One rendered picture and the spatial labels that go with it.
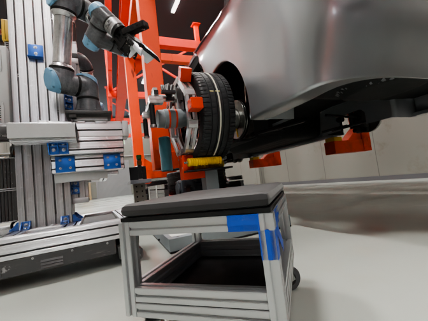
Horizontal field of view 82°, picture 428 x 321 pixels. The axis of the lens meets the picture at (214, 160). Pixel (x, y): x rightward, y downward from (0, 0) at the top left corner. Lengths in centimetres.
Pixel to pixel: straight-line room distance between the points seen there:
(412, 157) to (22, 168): 520
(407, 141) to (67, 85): 498
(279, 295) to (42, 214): 140
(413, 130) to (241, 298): 494
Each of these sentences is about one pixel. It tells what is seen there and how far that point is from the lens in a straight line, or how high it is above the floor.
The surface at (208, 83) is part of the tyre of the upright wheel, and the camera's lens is 167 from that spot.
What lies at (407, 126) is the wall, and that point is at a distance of 533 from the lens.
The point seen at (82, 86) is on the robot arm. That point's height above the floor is 96.
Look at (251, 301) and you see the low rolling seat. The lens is 53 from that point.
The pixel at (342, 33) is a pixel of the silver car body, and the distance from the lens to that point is 143.
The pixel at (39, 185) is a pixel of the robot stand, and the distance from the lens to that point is 167.
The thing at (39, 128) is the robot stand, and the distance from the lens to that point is 139.
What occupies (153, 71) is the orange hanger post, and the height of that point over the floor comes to 144.
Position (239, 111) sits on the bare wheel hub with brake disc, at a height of 90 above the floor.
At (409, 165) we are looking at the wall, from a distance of 533.
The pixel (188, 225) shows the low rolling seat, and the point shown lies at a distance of 53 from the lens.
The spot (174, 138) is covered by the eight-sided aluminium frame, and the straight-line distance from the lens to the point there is 203.
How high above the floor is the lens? 37
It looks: 5 degrees up
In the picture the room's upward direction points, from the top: 7 degrees counter-clockwise
